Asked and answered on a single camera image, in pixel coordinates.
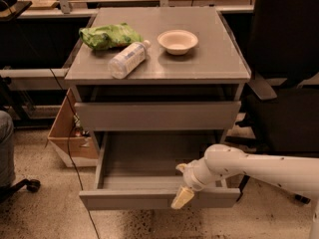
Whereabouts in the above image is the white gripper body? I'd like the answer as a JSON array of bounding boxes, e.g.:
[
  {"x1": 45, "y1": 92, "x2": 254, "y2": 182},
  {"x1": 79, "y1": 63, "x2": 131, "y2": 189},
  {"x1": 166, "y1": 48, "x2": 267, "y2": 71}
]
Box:
[{"x1": 183, "y1": 159, "x2": 211, "y2": 191}]

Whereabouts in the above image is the grey drawer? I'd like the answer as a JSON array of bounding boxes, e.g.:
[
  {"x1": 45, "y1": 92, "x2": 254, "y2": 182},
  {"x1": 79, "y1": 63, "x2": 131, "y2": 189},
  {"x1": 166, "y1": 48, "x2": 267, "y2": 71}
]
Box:
[
  {"x1": 75, "y1": 102, "x2": 240, "y2": 131},
  {"x1": 78, "y1": 130, "x2": 241, "y2": 212}
]

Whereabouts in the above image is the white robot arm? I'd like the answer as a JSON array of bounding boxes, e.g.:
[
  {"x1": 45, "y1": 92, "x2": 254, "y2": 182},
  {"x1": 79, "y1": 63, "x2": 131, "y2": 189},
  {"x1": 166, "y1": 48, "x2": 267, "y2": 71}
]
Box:
[{"x1": 171, "y1": 144, "x2": 319, "y2": 239}]

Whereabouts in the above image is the grey top drawer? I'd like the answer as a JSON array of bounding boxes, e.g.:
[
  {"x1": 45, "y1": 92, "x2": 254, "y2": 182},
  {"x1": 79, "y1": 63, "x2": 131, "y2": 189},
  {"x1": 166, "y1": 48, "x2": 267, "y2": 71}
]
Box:
[{"x1": 75, "y1": 102, "x2": 240, "y2": 131}]

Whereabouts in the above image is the grey drawer cabinet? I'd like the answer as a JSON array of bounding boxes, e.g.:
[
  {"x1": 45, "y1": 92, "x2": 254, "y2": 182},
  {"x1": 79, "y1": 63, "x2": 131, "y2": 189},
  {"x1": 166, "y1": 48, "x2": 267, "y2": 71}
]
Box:
[{"x1": 66, "y1": 7, "x2": 251, "y2": 142}]

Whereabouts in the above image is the cardboard box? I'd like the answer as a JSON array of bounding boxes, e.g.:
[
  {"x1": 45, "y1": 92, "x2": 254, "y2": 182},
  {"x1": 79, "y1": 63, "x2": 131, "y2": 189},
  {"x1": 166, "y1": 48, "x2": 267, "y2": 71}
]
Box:
[{"x1": 48, "y1": 89, "x2": 99, "y2": 167}]

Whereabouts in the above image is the clear plastic water bottle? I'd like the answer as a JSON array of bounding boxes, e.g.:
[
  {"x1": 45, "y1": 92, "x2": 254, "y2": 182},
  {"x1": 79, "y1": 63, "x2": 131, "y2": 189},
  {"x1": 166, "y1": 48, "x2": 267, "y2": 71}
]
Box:
[{"x1": 108, "y1": 40, "x2": 152, "y2": 79}]

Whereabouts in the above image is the white paper bowl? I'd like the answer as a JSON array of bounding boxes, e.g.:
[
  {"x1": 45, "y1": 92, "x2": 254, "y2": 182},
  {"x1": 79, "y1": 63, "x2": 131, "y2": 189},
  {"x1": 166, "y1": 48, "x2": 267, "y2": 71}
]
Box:
[{"x1": 158, "y1": 30, "x2": 198, "y2": 56}]

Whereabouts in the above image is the black chair base left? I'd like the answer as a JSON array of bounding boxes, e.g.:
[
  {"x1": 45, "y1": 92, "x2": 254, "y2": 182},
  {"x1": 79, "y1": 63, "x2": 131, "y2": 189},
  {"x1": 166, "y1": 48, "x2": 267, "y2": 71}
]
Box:
[{"x1": 0, "y1": 179, "x2": 41, "y2": 203}]

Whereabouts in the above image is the green chip bag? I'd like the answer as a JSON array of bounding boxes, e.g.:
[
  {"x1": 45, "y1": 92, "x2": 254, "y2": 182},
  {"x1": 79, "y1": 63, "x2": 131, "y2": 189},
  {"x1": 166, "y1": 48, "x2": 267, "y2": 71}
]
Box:
[{"x1": 79, "y1": 23, "x2": 144, "y2": 50}]

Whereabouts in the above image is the black office chair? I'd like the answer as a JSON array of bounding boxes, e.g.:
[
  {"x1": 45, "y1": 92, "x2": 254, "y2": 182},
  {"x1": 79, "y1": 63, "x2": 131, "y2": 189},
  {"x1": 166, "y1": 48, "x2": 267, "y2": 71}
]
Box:
[{"x1": 225, "y1": 0, "x2": 319, "y2": 205}]

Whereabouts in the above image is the person leg in jeans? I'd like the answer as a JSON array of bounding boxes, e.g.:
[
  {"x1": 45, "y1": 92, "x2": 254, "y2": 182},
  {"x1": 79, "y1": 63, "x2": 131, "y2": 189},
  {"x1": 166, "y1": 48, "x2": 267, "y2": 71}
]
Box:
[{"x1": 0, "y1": 111, "x2": 15, "y2": 188}]

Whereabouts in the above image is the black floor cable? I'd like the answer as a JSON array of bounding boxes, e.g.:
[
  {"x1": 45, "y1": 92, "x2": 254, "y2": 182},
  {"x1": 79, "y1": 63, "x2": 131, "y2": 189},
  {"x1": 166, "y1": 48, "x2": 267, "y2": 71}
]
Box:
[{"x1": 0, "y1": 0, "x2": 101, "y2": 239}]

